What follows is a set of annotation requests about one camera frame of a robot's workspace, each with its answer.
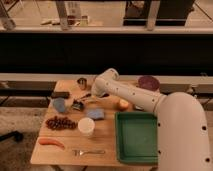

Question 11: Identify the dark scrubbing brush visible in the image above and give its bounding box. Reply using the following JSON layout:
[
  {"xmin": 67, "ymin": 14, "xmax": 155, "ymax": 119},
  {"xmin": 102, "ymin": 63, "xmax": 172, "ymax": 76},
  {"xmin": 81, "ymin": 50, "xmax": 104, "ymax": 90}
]
[{"xmin": 71, "ymin": 93, "xmax": 91, "ymax": 111}]

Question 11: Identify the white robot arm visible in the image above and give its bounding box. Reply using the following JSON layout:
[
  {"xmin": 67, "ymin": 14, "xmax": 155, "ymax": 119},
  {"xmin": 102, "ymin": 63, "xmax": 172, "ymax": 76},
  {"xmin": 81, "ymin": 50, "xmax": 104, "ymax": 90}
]
[{"xmin": 91, "ymin": 68, "xmax": 213, "ymax": 171}]

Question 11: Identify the small metal cup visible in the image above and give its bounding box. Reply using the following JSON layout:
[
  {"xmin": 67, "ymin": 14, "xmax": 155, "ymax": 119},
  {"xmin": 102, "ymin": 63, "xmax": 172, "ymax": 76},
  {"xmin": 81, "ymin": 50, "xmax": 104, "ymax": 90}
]
[{"xmin": 77, "ymin": 77, "xmax": 87, "ymax": 90}]

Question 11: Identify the yellow red apple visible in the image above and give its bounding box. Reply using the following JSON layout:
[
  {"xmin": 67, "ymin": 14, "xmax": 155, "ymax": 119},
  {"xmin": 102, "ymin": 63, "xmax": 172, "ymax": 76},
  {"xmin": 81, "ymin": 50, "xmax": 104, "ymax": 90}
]
[{"xmin": 117, "ymin": 99, "xmax": 129, "ymax": 111}]

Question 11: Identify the grey flat object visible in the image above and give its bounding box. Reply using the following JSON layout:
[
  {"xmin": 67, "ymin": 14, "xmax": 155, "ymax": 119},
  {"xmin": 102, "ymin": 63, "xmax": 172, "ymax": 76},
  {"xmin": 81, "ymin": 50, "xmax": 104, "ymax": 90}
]
[{"xmin": 134, "ymin": 105, "xmax": 145, "ymax": 112}]

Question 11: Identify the black rectangular block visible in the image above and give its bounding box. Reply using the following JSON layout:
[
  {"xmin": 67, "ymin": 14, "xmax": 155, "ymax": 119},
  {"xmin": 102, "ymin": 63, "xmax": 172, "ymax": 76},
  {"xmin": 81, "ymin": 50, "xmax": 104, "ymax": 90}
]
[{"xmin": 51, "ymin": 92, "xmax": 70, "ymax": 99}]

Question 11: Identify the purple round plate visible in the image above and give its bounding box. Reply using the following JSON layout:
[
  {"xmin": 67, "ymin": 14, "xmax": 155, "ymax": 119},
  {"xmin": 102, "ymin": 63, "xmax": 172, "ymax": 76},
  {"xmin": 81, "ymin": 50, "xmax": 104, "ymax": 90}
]
[{"xmin": 138, "ymin": 75, "xmax": 160, "ymax": 91}]

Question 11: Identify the white paper cup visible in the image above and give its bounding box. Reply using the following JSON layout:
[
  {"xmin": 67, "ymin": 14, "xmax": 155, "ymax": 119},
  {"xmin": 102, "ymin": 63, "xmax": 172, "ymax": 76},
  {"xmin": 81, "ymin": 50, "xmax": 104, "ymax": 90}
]
[{"xmin": 78, "ymin": 117, "xmax": 95, "ymax": 136}]

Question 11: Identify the green square tray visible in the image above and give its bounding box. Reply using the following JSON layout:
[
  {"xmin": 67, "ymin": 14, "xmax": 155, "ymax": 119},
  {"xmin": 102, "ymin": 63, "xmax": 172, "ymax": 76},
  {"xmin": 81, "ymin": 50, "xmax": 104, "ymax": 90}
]
[{"xmin": 115, "ymin": 112, "xmax": 158, "ymax": 165}]

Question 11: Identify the bunch of dark grapes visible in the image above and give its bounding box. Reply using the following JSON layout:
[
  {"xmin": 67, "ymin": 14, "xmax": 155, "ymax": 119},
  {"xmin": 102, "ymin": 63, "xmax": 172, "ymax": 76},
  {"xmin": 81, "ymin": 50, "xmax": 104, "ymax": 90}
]
[{"xmin": 45, "ymin": 116, "xmax": 77, "ymax": 130}]

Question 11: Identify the silver fork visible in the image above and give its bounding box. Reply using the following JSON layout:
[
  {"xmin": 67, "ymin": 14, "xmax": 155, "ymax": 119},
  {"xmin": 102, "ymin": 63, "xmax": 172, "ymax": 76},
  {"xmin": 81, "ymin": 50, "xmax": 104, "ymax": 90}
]
[{"xmin": 73, "ymin": 149, "xmax": 105, "ymax": 156}]

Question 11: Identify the orange carrot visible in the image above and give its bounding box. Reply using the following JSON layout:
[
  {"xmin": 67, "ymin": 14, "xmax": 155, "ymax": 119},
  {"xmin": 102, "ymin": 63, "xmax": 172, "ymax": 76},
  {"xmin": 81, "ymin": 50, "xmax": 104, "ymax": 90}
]
[{"xmin": 38, "ymin": 138, "xmax": 65, "ymax": 150}]

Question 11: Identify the black object on floor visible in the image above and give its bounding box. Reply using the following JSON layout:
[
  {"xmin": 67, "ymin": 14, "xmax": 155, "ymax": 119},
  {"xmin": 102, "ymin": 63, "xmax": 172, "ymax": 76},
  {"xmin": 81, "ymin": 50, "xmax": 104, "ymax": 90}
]
[{"xmin": 0, "ymin": 131, "xmax": 24, "ymax": 142}]

